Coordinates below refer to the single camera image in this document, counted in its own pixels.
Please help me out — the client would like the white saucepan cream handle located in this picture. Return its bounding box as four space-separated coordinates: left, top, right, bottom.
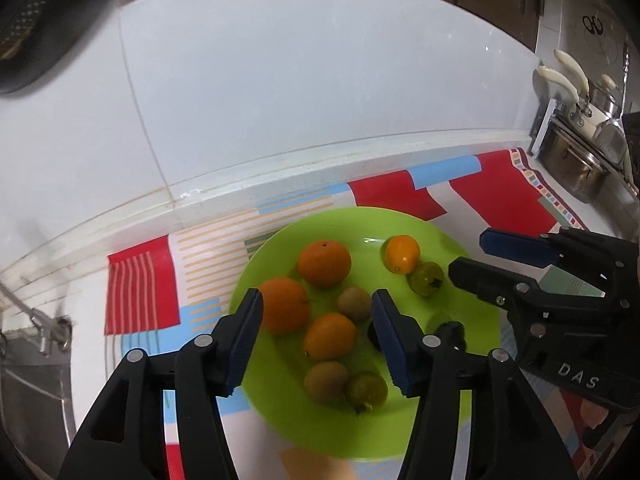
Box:
537 65 613 138

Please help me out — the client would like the white flat board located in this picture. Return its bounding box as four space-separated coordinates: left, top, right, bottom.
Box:
530 99 558 156

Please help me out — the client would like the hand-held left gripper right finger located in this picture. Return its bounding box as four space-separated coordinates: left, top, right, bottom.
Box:
371 288 573 480

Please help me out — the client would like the round orange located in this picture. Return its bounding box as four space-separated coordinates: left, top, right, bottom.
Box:
257 277 312 336
298 241 352 289

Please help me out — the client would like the metal faucet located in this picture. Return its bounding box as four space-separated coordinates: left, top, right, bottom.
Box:
0 280 73 357

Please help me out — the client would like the glass pot lid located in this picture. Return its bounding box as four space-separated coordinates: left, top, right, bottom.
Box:
595 115 632 167

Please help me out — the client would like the dark round mesh object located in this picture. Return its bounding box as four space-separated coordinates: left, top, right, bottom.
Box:
0 0 138 95

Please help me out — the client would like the steel pot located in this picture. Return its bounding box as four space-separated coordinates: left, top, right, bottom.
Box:
537 117 613 204

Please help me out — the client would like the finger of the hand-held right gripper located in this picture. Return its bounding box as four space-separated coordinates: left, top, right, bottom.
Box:
479 226 640 311
447 256 632 358

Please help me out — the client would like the orange tomato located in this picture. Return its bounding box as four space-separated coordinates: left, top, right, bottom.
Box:
384 235 421 275

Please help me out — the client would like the steel sink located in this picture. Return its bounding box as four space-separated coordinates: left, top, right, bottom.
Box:
0 332 76 463

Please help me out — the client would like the steel saucepan cream handle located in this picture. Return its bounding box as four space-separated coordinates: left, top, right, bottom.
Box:
554 49 628 118

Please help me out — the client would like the green tomato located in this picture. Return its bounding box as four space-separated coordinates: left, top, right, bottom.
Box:
409 261 445 297
345 371 389 413

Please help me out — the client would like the dark avocado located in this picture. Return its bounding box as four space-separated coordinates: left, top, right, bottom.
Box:
435 322 467 353

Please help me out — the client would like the green plate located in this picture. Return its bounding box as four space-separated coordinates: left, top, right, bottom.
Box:
228 206 502 461

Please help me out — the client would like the small oval orange kumquat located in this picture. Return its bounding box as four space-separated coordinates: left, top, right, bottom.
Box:
302 313 357 361

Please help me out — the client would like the brown longan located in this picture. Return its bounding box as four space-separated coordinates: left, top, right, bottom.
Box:
304 360 350 403

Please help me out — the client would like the red blue patterned table mat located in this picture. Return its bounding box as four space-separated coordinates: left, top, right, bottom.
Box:
104 147 640 480

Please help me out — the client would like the brown kiwi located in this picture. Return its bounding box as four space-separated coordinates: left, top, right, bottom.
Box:
337 286 373 323

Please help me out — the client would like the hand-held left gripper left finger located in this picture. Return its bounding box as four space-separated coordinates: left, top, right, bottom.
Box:
57 287 264 480

